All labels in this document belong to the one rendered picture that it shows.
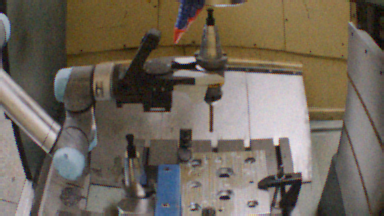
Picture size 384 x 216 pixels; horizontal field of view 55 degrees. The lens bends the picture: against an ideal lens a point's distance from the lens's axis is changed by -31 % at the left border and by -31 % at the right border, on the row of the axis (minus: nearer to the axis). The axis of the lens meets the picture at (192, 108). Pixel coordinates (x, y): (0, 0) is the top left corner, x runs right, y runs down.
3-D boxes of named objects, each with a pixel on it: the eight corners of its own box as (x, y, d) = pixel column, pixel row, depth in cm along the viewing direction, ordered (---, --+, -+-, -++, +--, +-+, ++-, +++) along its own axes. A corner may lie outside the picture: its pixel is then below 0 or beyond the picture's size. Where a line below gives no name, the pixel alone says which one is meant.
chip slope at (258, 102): (86, 209, 162) (71, 155, 149) (104, 120, 220) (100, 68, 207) (315, 206, 161) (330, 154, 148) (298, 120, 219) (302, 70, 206)
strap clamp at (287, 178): (253, 212, 123) (261, 171, 116) (253, 205, 126) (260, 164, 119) (295, 206, 123) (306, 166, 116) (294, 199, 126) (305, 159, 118)
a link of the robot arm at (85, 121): (66, 160, 100) (57, 119, 95) (74, 134, 110) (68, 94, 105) (94, 163, 100) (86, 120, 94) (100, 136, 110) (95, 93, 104)
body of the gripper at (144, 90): (176, 93, 104) (118, 94, 104) (175, 54, 100) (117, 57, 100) (174, 113, 97) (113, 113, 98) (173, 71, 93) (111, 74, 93)
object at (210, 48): (224, 59, 94) (224, 28, 91) (200, 60, 93) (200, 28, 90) (221, 50, 98) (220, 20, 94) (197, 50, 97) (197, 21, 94)
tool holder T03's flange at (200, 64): (230, 73, 94) (230, 61, 93) (196, 74, 94) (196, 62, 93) (224, 59, 100) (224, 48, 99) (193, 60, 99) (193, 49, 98)
